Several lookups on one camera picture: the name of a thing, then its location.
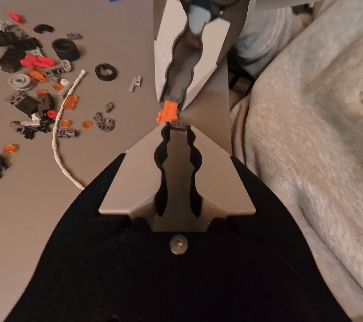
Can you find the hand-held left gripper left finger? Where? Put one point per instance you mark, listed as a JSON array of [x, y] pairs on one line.
[[133, 183]]

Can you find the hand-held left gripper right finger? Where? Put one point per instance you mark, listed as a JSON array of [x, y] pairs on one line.
[[224, 186]]

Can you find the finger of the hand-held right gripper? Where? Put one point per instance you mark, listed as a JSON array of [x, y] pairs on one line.
[[164, 44], [212, 44]]

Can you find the orange lego brick assembly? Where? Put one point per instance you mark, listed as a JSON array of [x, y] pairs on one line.
[[168, 109]]

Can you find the dark grey lego plate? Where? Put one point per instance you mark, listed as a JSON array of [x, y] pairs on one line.
[[179, 125]]

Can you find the person's right forearm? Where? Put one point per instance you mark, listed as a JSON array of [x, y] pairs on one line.
[[263, 41]]

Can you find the light grey lego clip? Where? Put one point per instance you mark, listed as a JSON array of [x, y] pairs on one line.
[[135, 82]]

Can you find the thin black lego tyre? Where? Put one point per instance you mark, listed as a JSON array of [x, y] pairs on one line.
[[97, 72]]

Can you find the small grey lego tile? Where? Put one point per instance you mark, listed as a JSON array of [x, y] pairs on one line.
[[75, 36]]

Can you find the wide black lego tyre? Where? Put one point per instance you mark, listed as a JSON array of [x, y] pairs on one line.
[[71, 54]]

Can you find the black lego arch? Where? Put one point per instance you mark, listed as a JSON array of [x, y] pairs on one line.
[[44, 28]]

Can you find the pile of lego pieces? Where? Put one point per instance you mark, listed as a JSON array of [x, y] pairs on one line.
[[36, 61]]

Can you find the grey lego wheel hub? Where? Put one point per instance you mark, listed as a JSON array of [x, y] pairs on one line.
[[19, 81]]

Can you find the person's grey zip sweater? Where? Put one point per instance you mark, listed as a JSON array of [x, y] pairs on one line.
[[297, 129]]

